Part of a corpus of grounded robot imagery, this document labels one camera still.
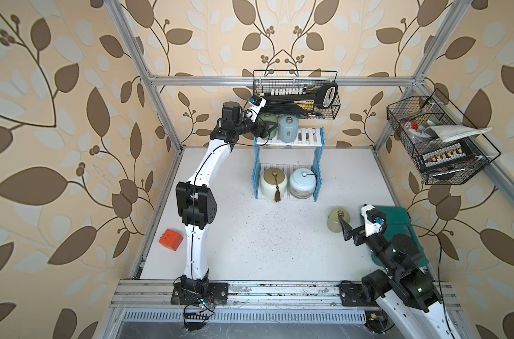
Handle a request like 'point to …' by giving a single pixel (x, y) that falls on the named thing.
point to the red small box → (171, 239)
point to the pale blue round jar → (302, 183)
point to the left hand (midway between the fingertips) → (274, 117)
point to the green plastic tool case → (399, 222)
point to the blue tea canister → (288, 128)
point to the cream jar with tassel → (273, 182)
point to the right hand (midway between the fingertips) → (353, 211)
